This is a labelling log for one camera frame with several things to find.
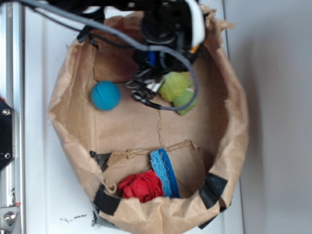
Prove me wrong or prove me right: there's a green plush animal toy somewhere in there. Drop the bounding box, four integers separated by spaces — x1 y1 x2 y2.
159 72 195 108

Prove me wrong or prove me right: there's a black mounting plate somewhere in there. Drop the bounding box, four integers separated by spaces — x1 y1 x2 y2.
0 98 13 172

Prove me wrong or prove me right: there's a brown paper bag bin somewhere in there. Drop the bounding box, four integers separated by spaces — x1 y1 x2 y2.
49 6 249 234

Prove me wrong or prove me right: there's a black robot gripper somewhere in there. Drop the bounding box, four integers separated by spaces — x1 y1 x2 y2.
127 36 202 102

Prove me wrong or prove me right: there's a blue sponge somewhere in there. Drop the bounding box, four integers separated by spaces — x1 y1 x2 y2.
149 148 180 198

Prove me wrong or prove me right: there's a grey cable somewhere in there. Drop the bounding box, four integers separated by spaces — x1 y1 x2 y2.
14 0 198 112

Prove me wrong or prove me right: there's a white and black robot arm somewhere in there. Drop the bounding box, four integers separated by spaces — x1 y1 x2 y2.
49 0 205 109

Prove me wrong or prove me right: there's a blue ball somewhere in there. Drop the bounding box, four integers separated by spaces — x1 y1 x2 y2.
91 81 121 111

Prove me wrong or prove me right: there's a red crumpled cloth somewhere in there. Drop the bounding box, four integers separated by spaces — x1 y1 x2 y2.
117 170 164 203

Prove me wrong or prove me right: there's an aluminium frame rail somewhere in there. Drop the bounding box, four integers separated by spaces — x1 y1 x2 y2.
0 0 26 234

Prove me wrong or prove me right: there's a white plastic tray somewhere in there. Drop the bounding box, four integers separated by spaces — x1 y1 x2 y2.
24 0 245 234

